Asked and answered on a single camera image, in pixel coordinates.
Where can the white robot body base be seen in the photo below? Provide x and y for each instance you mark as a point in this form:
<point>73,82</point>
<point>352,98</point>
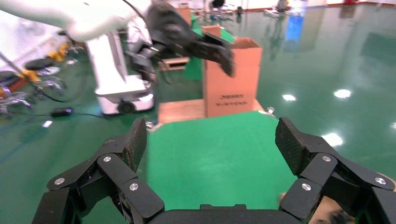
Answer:
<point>108,61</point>

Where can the green table cloth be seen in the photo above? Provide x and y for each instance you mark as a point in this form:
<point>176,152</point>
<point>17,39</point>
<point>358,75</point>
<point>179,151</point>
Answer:
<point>216,154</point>

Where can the low wooden pallet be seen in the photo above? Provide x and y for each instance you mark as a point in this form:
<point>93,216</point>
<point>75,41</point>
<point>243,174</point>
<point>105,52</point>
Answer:
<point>174,63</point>

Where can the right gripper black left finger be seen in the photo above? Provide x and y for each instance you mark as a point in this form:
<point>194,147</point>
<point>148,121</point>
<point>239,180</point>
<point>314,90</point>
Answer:
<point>108,167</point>

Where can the black power adapter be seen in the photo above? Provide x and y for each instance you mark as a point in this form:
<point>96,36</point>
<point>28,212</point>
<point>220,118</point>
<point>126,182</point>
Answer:
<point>61,112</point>

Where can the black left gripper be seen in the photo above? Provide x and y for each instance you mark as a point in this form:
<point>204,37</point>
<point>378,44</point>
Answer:
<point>168,29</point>

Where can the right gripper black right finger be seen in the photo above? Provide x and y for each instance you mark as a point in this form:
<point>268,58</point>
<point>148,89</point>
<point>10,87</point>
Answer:
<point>315,164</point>

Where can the wooden board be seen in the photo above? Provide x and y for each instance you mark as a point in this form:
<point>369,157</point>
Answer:
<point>179,109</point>

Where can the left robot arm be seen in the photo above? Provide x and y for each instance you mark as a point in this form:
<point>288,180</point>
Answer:
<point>77,18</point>

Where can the tall brown cardboard box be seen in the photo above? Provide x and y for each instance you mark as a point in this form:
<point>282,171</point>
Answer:
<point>232,89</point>

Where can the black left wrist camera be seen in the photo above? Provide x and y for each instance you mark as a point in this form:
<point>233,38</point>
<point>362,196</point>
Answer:
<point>144,63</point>

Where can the yellow black metal equipment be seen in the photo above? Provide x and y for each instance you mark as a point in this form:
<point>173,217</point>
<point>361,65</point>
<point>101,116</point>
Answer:
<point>58,55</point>

